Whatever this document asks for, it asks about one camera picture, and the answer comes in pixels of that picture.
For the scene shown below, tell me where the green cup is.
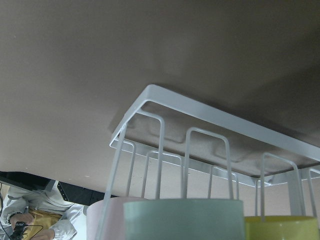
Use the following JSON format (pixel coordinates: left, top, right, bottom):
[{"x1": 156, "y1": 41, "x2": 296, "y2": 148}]
[{"x1": 123, "y1": 198, "x2": 246, "y2": 240}]

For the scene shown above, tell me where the pink cup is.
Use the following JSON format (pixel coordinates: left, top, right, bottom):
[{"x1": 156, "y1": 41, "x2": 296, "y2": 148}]
[{"x1": 86, "y1": 197, "x2": 147, "y2": 240}]

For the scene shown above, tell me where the yellow cup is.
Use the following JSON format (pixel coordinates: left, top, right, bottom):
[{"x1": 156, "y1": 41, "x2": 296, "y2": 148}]
[{"x1": 244, "y1": 215, "x2": 320, "y2": 240}]

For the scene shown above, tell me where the person in grey jacket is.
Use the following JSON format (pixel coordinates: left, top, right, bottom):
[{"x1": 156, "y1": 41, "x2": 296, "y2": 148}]
[{"x1": 0, "y1": 182, "x2": 85, "y2": 240}]

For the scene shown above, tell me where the white wire cup rack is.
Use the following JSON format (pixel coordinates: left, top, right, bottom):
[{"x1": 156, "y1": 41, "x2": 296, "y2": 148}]
[{"x1": 95, "y1": 84, "x2": 320, "y2": 240}]

